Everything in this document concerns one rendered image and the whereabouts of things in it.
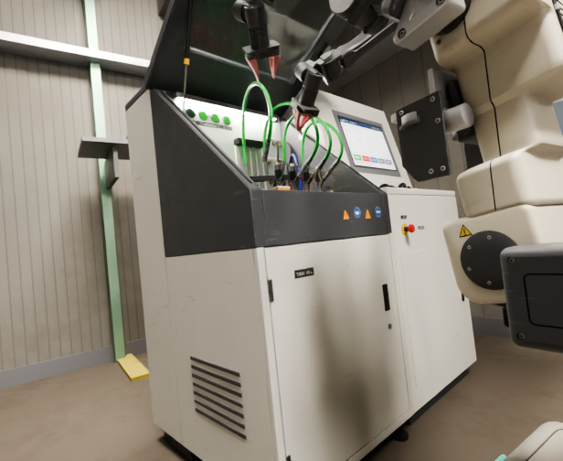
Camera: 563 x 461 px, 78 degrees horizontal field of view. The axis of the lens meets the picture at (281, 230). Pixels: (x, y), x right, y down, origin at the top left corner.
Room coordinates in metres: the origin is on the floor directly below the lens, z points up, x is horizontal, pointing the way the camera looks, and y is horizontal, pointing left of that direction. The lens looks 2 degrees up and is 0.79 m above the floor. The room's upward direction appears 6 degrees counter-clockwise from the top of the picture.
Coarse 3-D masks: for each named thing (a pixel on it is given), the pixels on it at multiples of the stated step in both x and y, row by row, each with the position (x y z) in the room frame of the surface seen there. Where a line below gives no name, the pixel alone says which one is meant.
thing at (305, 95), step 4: (304, 88) 1.16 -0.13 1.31; (304, 92) 1.15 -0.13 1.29; (308, 92) 1.15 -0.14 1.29; (312, 92) 1.15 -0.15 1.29; (316, 92) 1.16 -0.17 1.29; (300, 96) 1.17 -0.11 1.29; (304, 96) 1.16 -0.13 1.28; (308, 96) 1.15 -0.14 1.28; (312, 96) 1.16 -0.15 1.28; (316, 96) 1.17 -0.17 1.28; (296, 100) 1.20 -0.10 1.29; (300, 100) 1.18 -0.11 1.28; (304, 100) 1.16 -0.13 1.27; (308, 100) 1.16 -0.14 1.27; (312, 100) 1.16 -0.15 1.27; (300, 104) 1.17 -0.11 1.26; (304, 104) 1.17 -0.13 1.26; (308, 104) 1.17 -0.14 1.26; (312, 104) 1.18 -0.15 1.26; (304, 108) 1.16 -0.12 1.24; (308, 108) 1.17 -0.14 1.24; (312, 108) 1.18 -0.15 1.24; (316, 108) 1.19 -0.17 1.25; (304, 112) 1.16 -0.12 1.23; (308, 112) 1.16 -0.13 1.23; (316, 112) 1.18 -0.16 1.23
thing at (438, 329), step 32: (320, 96) 1.71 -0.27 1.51; (320, 128) 1.63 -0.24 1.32; (384, 128) 2.06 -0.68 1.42; (416, 224) 1.54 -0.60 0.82; (416, 256) 1.52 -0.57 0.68; (448, 256) 1.74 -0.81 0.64; (416, 288) 1.49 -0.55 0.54; (448, 288) 1.71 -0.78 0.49; (416, 320) 1.47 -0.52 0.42; (448, 320) 1.68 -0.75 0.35; (416, 352) 1.45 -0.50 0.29; (448, 352) 1.65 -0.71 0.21; (416, 384) 1.43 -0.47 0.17; (448, 384) 1.71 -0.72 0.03; (416, 416) 1.49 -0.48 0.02
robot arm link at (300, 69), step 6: (324, 54) 1.11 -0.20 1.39; (330, 54) 1.09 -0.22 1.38; (318, 60) 1.12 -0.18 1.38; (324, 60) 1.10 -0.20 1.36; (300, 66) 1.18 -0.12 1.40; (306, 66) 1.16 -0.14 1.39; (318, 66) 1.13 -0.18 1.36; (300, 72) 1.17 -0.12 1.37; (324, 72) 1.12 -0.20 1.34; (300, 78) 1.18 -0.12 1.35; (324, 78) 1.14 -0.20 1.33
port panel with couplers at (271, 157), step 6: (276, 138) 1.74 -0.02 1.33; (270, 150) 1.71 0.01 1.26; (276, 150) 1.74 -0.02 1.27; (270, 156) 1.70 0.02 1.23; (276, 156) 1.74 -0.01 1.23; (270, 162) 1.68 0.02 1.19; (270, 168) 1.70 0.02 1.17; (270, 174) 1.70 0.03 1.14; (282, 174) 1.76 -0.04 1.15; (270, 186) 1.69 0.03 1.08; (276, 186) 1.72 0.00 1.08
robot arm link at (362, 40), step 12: (396, 24) 1.10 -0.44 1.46; (360, 36) 1.11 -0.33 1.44; (372, 36) 1.10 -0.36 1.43; (384, 36) 1.11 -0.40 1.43; (336, 48) 1.12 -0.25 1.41; (348, 48) 1.10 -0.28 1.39; (360, 48) 1.11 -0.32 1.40; (336, 60) 1.10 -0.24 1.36; (348, 60) 1.12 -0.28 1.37; (336, 72) 1.13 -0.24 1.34
